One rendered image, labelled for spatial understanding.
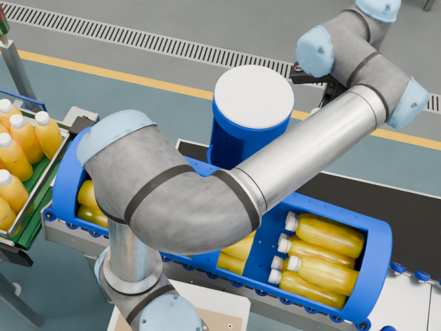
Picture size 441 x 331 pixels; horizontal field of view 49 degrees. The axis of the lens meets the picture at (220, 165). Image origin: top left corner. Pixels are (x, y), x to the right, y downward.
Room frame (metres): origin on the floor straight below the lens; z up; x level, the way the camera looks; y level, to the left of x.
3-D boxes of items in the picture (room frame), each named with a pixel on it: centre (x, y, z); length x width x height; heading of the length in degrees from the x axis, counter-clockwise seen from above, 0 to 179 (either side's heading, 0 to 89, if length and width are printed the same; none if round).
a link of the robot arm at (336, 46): (0.60, -0.16, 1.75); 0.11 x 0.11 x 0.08; 47
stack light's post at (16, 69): (1.07, 0.78, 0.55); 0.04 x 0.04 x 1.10; 79
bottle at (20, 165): (0.70, 0.64, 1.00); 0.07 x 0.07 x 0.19
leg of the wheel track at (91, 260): (0.57, 0.41, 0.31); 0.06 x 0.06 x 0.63; 79
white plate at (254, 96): (1.07, -0.08, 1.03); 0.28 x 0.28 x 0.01
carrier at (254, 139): (1.07, -0.08, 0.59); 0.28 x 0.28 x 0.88
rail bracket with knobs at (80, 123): (0.85, 0.47, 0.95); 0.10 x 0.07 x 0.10; 169
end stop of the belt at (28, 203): (0.66, 0.54, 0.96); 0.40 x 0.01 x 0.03; 169
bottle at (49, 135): (0.80, 0.56, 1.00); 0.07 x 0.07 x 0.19
